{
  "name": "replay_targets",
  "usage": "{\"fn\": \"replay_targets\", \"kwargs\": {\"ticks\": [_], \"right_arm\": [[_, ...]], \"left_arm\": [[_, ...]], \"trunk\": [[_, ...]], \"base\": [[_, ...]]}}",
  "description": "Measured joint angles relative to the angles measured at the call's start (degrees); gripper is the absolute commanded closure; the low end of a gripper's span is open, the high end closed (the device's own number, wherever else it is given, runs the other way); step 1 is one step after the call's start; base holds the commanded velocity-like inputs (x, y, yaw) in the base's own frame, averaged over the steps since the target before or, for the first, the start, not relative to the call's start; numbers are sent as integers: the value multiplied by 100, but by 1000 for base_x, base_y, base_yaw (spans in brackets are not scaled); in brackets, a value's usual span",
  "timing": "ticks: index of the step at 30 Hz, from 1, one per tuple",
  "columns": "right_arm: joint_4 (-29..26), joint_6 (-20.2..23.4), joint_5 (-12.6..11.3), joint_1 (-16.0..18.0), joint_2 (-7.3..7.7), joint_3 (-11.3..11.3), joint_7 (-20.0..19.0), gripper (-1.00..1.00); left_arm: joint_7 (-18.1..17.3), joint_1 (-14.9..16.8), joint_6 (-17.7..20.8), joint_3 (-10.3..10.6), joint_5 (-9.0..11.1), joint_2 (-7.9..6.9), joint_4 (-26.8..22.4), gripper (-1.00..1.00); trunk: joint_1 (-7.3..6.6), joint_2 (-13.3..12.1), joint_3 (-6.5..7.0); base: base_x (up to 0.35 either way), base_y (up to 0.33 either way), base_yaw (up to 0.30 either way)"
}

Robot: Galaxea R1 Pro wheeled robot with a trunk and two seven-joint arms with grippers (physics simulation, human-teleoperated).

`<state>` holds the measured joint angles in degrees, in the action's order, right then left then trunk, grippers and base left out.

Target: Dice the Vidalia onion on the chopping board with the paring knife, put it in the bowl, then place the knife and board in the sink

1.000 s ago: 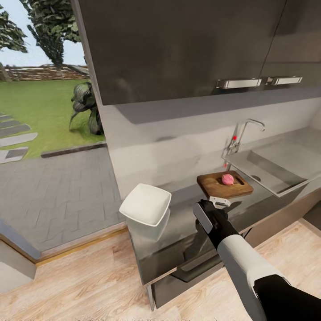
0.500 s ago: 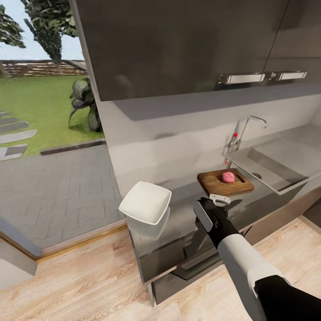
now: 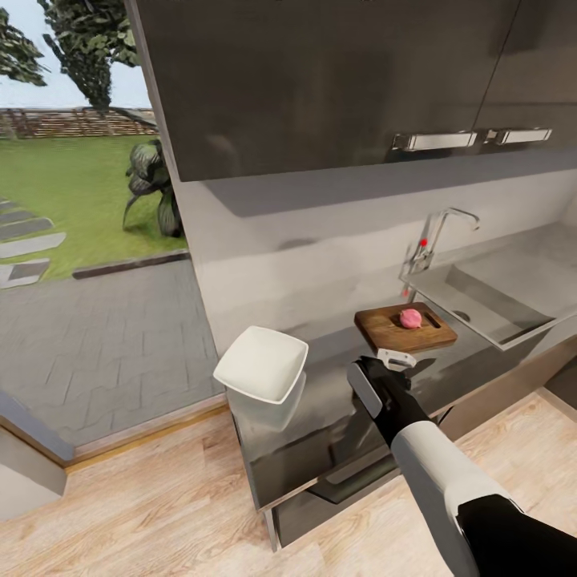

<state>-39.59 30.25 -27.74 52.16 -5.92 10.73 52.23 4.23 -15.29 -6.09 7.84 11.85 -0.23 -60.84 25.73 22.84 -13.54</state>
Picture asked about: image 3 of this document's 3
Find vidalia onion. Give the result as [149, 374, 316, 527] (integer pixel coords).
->
[401, 308, 422, 329]

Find parer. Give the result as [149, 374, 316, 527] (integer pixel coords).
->
[402, 358, 435, 379]

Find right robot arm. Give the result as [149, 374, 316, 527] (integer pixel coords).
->
[347, 349, 577, 577]

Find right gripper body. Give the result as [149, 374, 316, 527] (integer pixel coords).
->
[388, 369, 405, 388]

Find cutting board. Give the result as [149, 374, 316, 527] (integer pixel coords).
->
[354, 302, 458, 353]

